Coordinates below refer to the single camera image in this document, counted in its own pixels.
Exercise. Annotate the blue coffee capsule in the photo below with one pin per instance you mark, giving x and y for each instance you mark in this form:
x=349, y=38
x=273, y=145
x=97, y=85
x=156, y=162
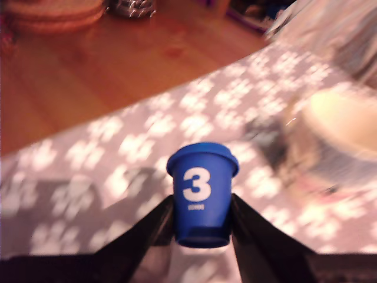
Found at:
x=212, y=165

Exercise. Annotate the grey paw-print cloth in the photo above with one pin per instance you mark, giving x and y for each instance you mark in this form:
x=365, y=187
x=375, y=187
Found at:
x=88, y=177

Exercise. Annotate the winter scene ceramic mug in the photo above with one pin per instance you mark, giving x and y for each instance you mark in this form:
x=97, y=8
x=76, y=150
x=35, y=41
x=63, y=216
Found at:
x=338, y=126

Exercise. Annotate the white draped cloth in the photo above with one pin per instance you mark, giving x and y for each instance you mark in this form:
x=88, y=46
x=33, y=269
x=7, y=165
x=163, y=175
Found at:
x=338, y=35

